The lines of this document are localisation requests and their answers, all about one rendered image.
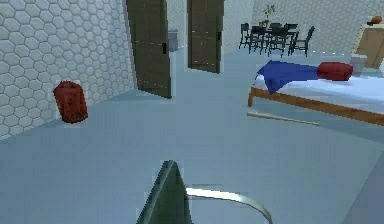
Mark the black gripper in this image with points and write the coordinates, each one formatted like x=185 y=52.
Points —
x=168 y=200

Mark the pale wooden wand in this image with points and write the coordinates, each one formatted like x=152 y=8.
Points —
x=283 y=118

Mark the blue blanket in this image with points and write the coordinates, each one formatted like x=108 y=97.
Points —
x=283 y=74

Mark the wooden bed with white mattress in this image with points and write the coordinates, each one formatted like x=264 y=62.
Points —
x=336 y=91

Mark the black dining chair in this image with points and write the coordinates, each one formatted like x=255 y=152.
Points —
x=258 y=37
x=245 y=33
x=304 y=40
x=278 y=39

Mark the red pillow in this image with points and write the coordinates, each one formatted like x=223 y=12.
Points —
x=334 y=71

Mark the dark brown room door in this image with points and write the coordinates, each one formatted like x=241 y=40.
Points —
x=203 y=36
x=150 y=46

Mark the grey bin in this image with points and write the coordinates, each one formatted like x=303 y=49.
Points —
x=173 y=40

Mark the black dining table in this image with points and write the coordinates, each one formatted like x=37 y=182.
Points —
x=289 y=31

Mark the green house plant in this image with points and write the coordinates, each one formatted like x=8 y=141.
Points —
x=268 y=13

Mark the light wooden cupboard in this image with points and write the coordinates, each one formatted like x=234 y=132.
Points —
x=371 y=46

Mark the orange ball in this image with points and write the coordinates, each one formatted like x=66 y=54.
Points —
x=376 y=19

